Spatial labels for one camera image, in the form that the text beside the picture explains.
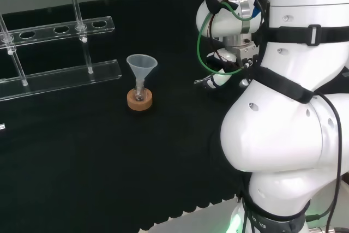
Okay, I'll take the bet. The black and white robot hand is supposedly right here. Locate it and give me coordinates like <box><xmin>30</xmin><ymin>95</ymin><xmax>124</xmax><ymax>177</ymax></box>
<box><xmin>194</xmin><ymin>48</ymin><xmax>253</xmax><ymax>91</ymax></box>

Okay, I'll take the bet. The translucent plastic weighing funnel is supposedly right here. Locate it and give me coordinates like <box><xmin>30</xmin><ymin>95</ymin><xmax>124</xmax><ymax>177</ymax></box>
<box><xmin>126</xmin><ymin>54</ymin><xmax>158</xmax><ymax>88</ymax></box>

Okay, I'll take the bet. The clear acrylic funnel stand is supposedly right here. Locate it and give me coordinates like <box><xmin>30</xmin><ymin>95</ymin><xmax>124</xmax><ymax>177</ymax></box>
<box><xmin>0</xmin><ymin>0</ymin><xmax>123</xmax><ymax>101</ymax></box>

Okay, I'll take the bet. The small round-bottom glass flask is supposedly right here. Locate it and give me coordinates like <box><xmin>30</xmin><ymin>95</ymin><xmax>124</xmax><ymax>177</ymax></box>
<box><xmin>133</xmin><ymin>79</ymin><xmax>147</xmax><ymax>101</ymax></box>

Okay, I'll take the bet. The black bench cloth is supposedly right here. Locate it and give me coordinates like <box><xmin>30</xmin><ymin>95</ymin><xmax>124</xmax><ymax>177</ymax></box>
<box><xmin>0</xmin><ymin>0</ymin><xmax>349</xmax><ymax>233</ymax></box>

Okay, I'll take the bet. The green cable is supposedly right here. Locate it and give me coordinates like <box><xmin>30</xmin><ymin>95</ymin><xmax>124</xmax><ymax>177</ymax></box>
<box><xmin>196</xmin><ymin>0</ymin><xmax>263</xmax><ymax>76</ymax></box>

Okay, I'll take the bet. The cork ring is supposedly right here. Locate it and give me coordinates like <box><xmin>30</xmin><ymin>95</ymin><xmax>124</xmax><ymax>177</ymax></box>
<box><xmin>127</xmin><ymin>87</ymin><xmax>153</xmax><ymax>111</ymax></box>

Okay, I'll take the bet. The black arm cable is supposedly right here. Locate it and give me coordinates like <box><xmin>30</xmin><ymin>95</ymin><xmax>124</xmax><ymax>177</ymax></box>
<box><xmin>312</xmin><ymin>91</ymin><xmax>349</xmax><ymax>233</ymax></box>

